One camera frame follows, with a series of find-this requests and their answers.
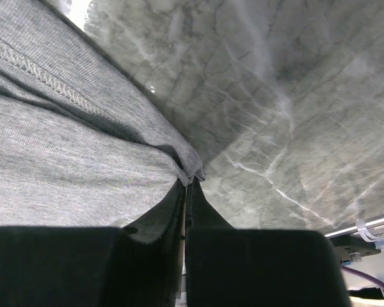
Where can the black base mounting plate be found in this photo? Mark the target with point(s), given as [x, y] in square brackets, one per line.
[352, 249]

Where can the grey t-shirt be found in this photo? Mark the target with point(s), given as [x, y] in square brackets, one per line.
[80, 145]

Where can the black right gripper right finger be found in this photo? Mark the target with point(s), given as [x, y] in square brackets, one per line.
[199, 212]

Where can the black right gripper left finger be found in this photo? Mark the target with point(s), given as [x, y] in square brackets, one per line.
[152, 266]

